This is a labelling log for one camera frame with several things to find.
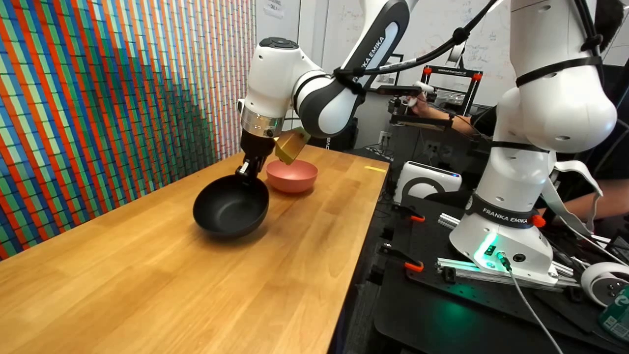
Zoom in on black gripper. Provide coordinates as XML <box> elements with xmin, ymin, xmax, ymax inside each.
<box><xmin>235</xmin><ymin>127</ymin><xmax>276</xmax><ymax>182</ymax></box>

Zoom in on black frying pan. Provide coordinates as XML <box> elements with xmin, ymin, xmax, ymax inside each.
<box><xmin>190</xmin><ymin>172</ymin><xmax>270</xmax><ymax>239</ymax></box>

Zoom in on person's forearm with wristband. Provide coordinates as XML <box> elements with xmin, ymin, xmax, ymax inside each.
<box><xmin>420</xmin><ymin>98</ymin><xmax>487</xmax><ymax>139</ymax></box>

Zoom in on person's bare forearm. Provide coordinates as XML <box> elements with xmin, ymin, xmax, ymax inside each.
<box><xmin>563</xmin><ymin>174</ymin><xmax>629</xmax><ymax>222</ymax></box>

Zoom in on person's hand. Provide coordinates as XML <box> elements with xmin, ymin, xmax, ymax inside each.
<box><xmin>400</xmin><ymin>92</ymin><xmax>432</xmax><ymax>117</ymax></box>

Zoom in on pink bowl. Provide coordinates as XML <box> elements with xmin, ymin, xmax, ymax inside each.
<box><xmin>265</xmin><ymin>159</ymin><xmax>320</xmax><ymax>196</ymax></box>

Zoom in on orange black clamp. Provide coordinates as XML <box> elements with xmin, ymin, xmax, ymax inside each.
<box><xmin>381</xmin><ymin>241</ymin><xmax>426</xmax><ymax>277</ymax></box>
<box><xmin>398</xmin><ymin>206</ymin><xmax>428</xmax><ymax>228</ymax></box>

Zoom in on white grey box device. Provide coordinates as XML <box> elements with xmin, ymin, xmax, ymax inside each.
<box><xmin>390</xmin><ymin>159</ymin><xmax>463</xmax><ymax>208</ymax></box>

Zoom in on black equipment case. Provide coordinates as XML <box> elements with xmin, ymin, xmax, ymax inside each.
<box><xmin>377</xmin><ymin>117</ymin><xmax>495</xmax><ymax>192</ymax></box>

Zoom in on silver aluminium extrusion bar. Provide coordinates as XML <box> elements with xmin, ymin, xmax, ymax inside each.
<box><xmin>436</xmin><ymin>255</ymin><xmax>561</xmax><ymax>289</ymax></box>
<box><xmin>436</xmin><ymin>210</ymin><xmax>461</xmax><ymax>230</ymax></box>

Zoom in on white round device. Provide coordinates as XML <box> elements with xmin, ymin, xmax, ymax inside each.
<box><xmin>445</xmin><ymin>37</ymin><xmax>469</xmax><ymax>66</ymax></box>

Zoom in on white tape roll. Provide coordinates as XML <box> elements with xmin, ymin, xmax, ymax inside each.
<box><xmin>577</xmin><ymin>259</ymin><xmax>629</xmax><ymax>308</ymax></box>

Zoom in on green box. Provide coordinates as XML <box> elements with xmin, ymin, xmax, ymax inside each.
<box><xmin>595</xmin><ymin>285</ymin><xmax>629</xmax><ymax>344</ymax></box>

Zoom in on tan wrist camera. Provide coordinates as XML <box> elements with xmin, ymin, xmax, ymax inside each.
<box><xmin>272</xmin><ymin>127</ymin><xmax>312</xmax><ymax>165</ymax></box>

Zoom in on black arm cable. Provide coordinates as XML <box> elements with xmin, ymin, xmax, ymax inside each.
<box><xmin>331</xmin><ymin>0</ymin><xmax>500</xmax><ymax>82</ymax></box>

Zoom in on black frame orange corners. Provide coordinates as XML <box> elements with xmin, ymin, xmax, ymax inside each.
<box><xmin>418</xmin><ymin>62</ymin><xmax>485</xmax><ymax>117</ymax></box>

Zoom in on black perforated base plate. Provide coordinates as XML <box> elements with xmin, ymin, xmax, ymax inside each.
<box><xmin>371</xmin><ymin>194</ymin><xmax>629</xmax><ymax>354</ymax></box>

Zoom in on thin white cable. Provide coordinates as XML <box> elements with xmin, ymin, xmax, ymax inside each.
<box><xmin>498</xmin><ymin>255</ymin><xmax>565</xmax><ymax>354</ymax></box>

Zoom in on white flat strap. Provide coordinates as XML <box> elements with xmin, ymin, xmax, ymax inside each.
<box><xmin>540</xmin><ymin>159</ymin><xmax>605</xmax><ymax>245</ymax></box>

